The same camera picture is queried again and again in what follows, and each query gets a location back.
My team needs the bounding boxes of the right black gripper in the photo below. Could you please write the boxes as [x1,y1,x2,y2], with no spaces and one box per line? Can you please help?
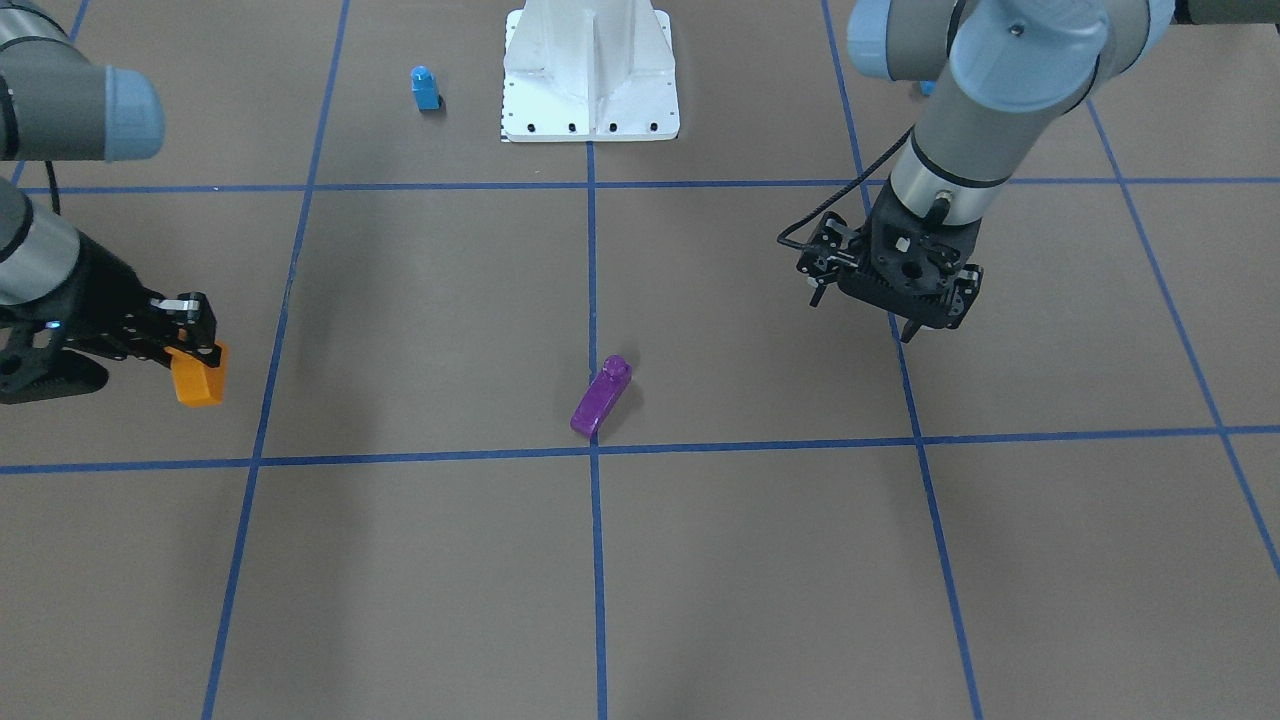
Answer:
[40,240,223,372]

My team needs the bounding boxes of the orange trapezoid block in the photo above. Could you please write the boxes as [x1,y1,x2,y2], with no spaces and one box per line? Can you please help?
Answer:
[165,341,228,407]

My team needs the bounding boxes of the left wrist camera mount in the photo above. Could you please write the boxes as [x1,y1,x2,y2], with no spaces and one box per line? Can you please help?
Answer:
[867,188,980,297]

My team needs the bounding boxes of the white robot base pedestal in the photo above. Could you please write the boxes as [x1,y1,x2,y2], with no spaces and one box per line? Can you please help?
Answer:
[500,1,681,143]

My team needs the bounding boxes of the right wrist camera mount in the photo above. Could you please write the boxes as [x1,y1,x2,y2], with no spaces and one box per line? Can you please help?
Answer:
[1,320,110,405]

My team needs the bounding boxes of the purple trapezoid block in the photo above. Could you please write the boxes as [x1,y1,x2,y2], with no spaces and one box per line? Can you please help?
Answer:
[570,354,634,438]

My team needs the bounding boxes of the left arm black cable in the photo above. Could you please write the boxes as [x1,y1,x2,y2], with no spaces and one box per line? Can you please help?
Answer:
[776,126,916,252]

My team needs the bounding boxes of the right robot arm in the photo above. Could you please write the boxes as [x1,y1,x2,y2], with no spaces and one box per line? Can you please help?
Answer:
[3,1,224,401]

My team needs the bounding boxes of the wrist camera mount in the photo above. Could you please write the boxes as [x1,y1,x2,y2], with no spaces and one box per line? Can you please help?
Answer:
[1,320,110,405]
[867,188,980,297]

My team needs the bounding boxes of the small blue brick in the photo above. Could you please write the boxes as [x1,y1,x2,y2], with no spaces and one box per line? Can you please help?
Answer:
[410,65,443,111]

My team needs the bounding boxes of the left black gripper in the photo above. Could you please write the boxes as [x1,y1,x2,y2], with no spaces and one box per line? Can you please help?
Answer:
[797,215,984,345]

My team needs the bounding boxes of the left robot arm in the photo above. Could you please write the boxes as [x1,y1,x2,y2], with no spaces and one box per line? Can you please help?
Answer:
[777,1,1277,342]

